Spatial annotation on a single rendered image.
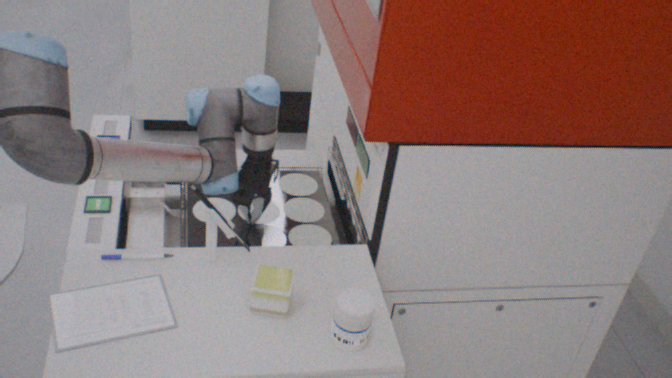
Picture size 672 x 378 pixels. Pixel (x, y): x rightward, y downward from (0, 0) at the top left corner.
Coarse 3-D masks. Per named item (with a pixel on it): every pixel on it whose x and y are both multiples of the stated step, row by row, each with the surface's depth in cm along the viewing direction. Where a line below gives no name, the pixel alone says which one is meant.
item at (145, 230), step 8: (136, 208) 171; (144, 208) 172; (152, 208) 172; (160, 208) 173; (128, 216) 169; (136, 216) 169; (144, 216) 169; (152, 216) 170; (160, 216) 170; (128, 224) 166; (136, 224) 167; (144, 224) 167; (152, 224) 167; (160, 224) 168; (128, 232) 164; (136, 232) 164; (144, 232) 165; (152, 232) 165; (160, 232) 165; (128, 240) 162; (136, 240) 162; (144, 240) 162; (152, 240) 163; (160, 240) 163; (128, 248) 160; (136, 248) 160; (144, 248) 160; (152, 248) 161; (160, 248) 161
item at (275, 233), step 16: (272, 176) 186; (320, 176) 189; (192, 192) 176; (272, 192) 180; (320, 192) 183; (192, 208) 171; (192, 224) 166; (240, 224) 168; (256, 224) 169; (272, 224) 170; (288, 224) 170; (320, 224) 172; (192, 240) 161; (224, 240) 163; (240, 240) 163; (256, 240) 164; (272, 240) 165; (288, 240) 165; (336, 240) 168
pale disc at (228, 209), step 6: (210, 198) 175; (216, 198) 175; (198, 204) 172; (216, 204) 173; (222, 204) 174; (228, 204) 174; (198, 210) 171; (204, 210) 171; (222, 210) 172; (228, 210) 172; (234, 210) 172; (198, 216) 169; (204, 216) 169; (228, 216) 170
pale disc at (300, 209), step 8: (296, 200) 179; (304, 200) 179; (312, 200) 180; (288, 208) 176; (296, 208) 176; (304, 208) 176; (312, 208) 177; (320, 208) 177; (288, 216) 173; (296, 216) 173; (304, 216) 174; (312, 216) 174; (320, 216) 175
